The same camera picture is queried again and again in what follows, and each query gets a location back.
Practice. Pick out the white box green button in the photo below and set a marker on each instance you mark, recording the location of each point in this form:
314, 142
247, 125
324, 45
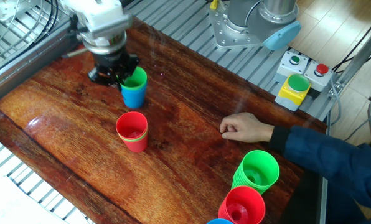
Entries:
293, 63

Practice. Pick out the grey aluminium post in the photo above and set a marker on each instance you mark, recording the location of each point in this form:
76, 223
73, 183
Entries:
358, 60

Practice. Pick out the green cup stack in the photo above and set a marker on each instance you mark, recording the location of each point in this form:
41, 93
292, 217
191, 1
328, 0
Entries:
257, 169

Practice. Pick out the blue trouser leg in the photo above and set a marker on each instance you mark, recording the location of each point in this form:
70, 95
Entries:
344, 211

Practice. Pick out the glossy wood grain board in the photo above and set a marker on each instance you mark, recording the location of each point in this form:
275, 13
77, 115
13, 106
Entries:
179, 161

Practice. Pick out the green plastic cup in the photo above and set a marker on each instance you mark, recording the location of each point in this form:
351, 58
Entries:
142, 139
139, 79

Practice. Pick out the red cup stack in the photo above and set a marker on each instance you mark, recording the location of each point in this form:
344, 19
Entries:
243, 205

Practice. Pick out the person's right hand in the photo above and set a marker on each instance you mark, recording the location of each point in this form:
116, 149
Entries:
247, 127

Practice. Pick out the yellow tag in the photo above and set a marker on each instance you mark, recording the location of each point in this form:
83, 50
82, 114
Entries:
214, 3

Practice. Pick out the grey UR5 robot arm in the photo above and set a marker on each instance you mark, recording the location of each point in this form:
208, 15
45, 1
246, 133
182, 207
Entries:
101, 18

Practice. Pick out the white box red button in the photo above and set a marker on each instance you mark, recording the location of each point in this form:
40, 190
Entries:
317, 77

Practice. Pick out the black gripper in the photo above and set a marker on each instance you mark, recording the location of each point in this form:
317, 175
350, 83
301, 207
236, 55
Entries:
110, 60

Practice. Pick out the blue cup stack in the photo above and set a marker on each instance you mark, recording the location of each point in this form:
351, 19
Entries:
219, 221

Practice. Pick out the silver metal bracket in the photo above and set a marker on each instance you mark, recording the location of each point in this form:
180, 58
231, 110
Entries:
5, 9

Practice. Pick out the red plastic cup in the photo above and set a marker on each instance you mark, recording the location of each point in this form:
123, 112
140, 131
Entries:
137, 146
131, 123

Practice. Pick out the yellow box green button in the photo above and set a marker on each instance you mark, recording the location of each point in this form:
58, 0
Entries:
293, 95

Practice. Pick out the white paper stack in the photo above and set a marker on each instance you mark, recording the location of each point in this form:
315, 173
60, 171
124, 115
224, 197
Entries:
5, 205

